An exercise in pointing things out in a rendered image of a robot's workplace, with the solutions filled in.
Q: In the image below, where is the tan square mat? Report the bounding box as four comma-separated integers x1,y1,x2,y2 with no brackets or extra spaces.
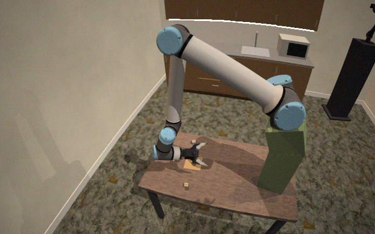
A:
183,157,203,171

